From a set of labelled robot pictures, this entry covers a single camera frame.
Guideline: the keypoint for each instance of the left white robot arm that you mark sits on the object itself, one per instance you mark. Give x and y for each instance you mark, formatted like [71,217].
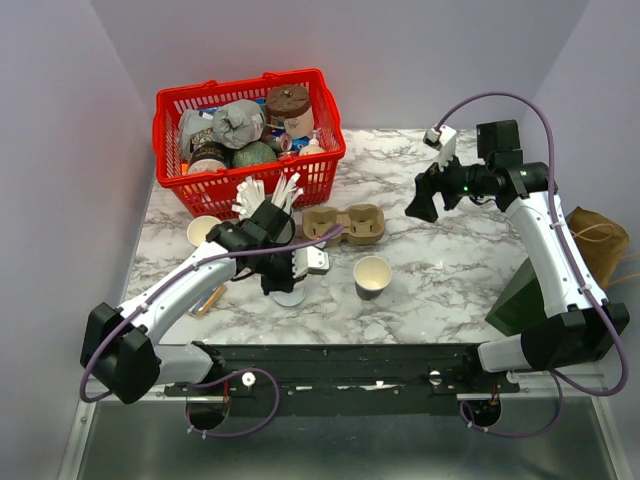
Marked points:
[122,346]

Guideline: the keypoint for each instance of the brown pulp cup carrier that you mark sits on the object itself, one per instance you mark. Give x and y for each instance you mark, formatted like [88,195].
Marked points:
[363,224]

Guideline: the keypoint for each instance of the dark green paper bag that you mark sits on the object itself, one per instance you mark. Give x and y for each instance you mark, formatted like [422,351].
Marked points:
[520,305]

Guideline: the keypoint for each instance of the grey wrapped package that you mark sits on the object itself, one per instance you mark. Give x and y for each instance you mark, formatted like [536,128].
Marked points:
[238,123]

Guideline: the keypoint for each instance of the red plastic shopping basket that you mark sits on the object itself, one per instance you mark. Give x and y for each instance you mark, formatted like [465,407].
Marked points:
[213,193]

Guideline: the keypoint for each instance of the white pump bottle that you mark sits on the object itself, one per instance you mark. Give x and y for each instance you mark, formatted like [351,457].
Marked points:
[313,146]

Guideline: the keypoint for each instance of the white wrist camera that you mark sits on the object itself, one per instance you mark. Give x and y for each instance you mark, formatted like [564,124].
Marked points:
[310,260]
[443,140]

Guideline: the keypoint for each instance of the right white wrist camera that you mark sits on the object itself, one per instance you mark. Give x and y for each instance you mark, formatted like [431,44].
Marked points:
[443,140]

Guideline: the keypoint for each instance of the green glitter ball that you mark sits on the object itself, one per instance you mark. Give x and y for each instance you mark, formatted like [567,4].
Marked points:
[253,154]

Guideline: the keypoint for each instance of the orange sponge blue label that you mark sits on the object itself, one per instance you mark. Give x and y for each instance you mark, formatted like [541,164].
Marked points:
[203,305]

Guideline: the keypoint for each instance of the brown paper bag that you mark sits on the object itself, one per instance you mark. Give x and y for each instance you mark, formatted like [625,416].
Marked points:
[602,243]

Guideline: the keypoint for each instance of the patterned grey pouch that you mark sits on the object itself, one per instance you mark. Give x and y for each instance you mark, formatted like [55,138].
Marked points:
[197,142]

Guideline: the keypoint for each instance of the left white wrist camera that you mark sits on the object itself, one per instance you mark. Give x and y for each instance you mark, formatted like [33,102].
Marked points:
[310,260]

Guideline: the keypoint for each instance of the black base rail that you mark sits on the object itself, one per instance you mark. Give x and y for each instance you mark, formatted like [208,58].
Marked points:
[341,380]

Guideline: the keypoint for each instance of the black paper coffee cup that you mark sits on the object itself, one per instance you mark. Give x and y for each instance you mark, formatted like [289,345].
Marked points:
[372,275]

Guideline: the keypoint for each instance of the brown lid cream tub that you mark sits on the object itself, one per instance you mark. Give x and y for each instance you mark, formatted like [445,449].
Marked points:
[289,106]

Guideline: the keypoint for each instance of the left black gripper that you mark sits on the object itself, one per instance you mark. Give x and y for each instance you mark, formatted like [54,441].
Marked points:
[285,283]

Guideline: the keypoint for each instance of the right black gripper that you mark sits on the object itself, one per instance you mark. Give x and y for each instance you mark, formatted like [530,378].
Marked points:
[427,184]

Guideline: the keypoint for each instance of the stack of paper cups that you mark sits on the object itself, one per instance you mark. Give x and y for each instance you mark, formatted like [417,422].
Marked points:
[198,229]

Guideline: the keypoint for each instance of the small metal can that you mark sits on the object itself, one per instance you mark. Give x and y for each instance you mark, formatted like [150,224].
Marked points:
[284,142]

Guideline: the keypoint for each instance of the stack of white lids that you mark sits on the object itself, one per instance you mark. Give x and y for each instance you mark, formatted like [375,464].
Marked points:
[292,299]

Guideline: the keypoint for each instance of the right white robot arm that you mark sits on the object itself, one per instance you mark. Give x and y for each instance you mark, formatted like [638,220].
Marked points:
[580,324]

